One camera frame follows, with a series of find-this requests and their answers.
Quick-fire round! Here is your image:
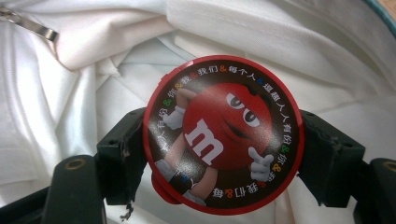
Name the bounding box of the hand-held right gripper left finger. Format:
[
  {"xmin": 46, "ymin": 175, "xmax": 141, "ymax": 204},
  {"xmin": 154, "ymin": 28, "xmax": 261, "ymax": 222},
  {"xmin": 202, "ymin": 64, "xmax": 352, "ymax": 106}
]
[{"xmin": 96, "ymin": 106, "xmax": 149, "ymax": 206}]

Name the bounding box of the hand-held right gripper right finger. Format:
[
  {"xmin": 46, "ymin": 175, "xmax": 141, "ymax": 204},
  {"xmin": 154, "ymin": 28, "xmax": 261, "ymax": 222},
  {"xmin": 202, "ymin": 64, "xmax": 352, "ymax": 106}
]
[{"xmin": 298, "ymin": 108, "xmax": 366, "ymax": 208}]

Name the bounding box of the white tote bag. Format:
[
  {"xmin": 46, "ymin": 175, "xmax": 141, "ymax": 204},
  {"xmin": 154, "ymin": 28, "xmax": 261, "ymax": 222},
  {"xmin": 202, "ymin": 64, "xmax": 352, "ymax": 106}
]
[{"xmin": 0, "ymin": 0, "xmax": 396, "ymax": 224}]

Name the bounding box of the red-lidded candy can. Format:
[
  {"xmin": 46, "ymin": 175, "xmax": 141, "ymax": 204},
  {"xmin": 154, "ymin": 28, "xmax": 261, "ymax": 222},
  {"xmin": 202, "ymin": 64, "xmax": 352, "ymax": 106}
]
[{"xmin": 142, "ymin": 54, "xmax": 304, "ymax": 217}]

